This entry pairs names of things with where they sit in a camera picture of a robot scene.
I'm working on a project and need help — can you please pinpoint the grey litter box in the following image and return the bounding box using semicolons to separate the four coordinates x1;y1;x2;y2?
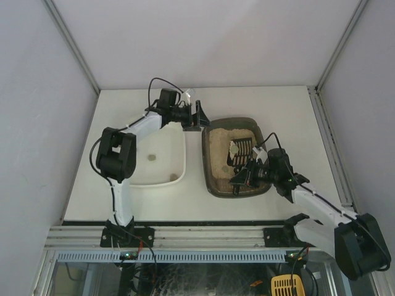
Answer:
202;117;271;199

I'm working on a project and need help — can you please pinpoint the black litter scoop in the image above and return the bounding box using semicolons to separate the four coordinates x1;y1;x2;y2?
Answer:
227;138;252;198

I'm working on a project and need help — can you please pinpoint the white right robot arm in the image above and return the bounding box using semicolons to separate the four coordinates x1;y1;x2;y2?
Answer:
230;160;391;281

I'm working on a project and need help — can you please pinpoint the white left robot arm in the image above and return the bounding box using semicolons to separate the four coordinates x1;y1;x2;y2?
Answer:
92;100;210;226

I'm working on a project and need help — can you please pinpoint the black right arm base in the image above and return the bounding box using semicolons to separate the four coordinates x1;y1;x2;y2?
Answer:
263;213;314;248

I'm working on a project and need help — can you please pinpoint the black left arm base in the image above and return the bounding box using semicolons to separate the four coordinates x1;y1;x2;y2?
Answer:
100;220;155;248

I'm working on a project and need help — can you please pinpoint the white plastic tray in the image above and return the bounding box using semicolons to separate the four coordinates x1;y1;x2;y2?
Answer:
130;123;186;188

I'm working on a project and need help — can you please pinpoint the yellow slotted scoop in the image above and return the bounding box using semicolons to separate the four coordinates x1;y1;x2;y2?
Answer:
270;274;305;296

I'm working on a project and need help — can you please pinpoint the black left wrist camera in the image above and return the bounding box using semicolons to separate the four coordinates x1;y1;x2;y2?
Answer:
156;88;181;110

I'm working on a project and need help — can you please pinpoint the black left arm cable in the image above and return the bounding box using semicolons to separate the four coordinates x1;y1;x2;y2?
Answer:
89;77;186;186

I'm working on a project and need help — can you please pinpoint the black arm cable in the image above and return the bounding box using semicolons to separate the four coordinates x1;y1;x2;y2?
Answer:
256;132;391;272
89;77;186;186

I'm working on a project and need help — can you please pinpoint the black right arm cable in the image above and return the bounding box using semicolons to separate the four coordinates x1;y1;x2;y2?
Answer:
256;132;391;272

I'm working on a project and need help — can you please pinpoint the aluminium frame rail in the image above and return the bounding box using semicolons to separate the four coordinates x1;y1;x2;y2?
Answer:
44;224;381;250

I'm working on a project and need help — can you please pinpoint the grey slotted cable duct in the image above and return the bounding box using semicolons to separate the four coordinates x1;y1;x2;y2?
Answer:
57;250;287;263

